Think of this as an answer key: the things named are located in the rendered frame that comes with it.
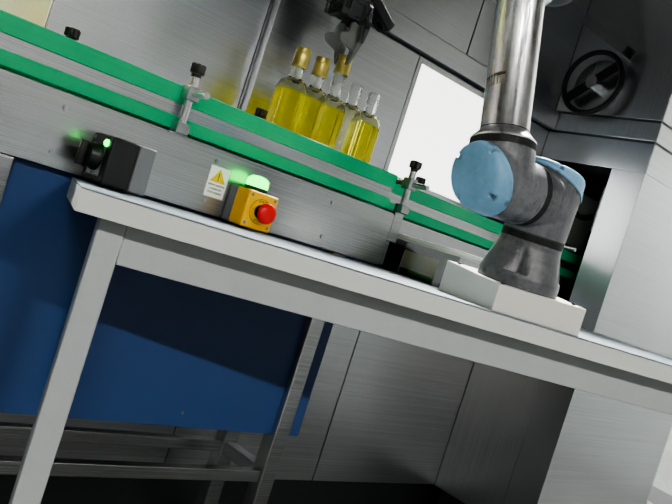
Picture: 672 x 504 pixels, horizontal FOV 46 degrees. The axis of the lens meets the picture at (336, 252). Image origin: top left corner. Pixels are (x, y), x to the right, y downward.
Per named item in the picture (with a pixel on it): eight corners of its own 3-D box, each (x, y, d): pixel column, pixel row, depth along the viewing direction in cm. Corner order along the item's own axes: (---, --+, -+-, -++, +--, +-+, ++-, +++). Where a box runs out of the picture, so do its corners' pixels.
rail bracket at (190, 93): (183, 138, 144) (205, 68, 144) (203, 142, 139) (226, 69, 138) (164, 131, 142) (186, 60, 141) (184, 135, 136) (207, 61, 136)
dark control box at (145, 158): (123, 191, 137) (137, 145, 137) (143, 199, 131) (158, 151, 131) (79, 178, 132) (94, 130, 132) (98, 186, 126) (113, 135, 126)
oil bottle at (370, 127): (343, 199, 193) (369, 116, 192) (357, 203, 189) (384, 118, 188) (326, 193, 189) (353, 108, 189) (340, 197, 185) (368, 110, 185)
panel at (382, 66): (470, 213, 243) (504, 108, 242) (477, 215, 241) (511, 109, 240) (236, 118, 183) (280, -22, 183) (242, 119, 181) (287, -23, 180)
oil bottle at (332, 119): (307, 186, 185) (334, 99, 185) (321, 190, 181) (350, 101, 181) (289, 179, 181) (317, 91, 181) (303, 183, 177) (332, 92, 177)
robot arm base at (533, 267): (572, 305, 143) (591, 253, 142) (507, 286, 136) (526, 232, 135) (523, 283, 156) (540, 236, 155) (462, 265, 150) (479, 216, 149)
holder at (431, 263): (412, 276, 202) (421, 247, 202) (495, 304, 181) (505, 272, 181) (365, 262, 190) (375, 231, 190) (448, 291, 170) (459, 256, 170)
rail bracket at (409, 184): (373, 206, 191) (389, 157, 190) (422, 219, 178) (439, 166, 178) (365, 203, 189) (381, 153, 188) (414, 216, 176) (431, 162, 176)
